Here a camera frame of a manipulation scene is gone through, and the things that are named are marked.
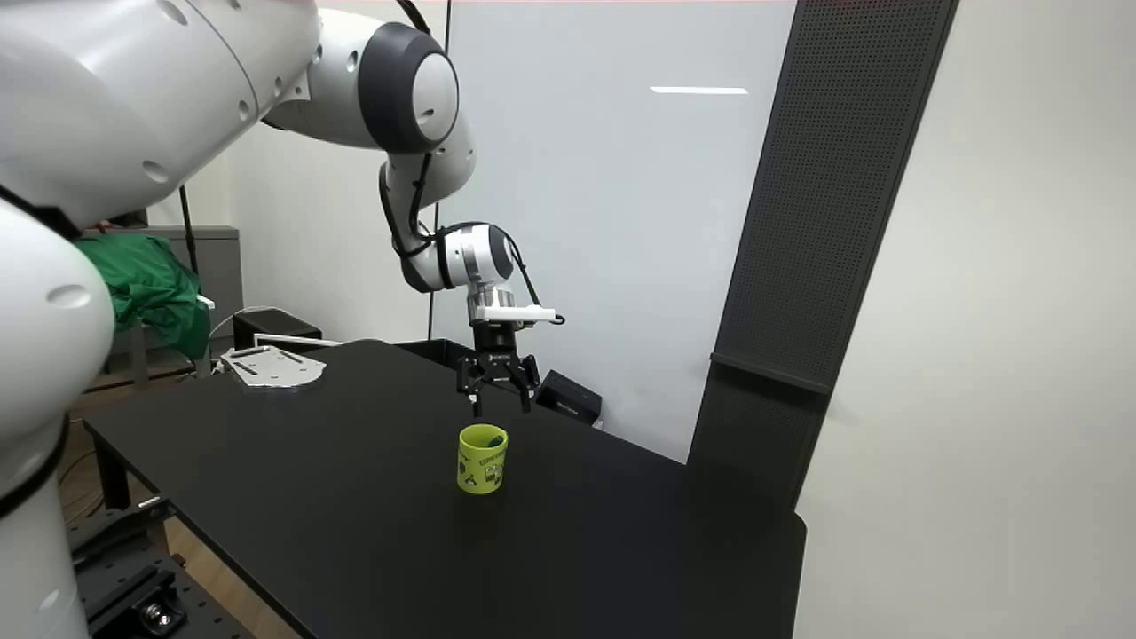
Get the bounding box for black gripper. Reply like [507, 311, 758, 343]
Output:
[459, 322, 543, 420]

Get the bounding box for small black angled box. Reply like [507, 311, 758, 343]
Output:
[531, 369, 607, 429]

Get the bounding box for yellow-green mug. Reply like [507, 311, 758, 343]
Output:
[453, 420, 514, 498]

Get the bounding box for white board panel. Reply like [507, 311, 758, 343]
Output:
[430, 0, 802, 465]

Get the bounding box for white paper sheets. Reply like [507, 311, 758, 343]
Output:
[213, 343, 330, 391]

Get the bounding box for grey cabinet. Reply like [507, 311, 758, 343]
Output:
[84, 222, 247, 388]

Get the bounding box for dark grey pillar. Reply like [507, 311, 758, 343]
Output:
[686, 0, 967, 513]

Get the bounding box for black stand pole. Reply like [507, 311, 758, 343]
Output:
[174, 184, 204, 277]

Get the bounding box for green cloth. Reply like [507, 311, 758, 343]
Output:
[74, 226, 216, 364]

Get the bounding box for black optical breadboard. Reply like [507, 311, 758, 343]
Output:
[66, 494, 258, 639]

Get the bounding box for grey wrist camera bar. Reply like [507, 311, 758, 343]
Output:
[467, 299, 569, 329]

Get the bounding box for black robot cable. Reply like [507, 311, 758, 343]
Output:
[375, 0, 549, 311]

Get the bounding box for black table leg frame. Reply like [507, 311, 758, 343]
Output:
[90, 426, 133, 513]

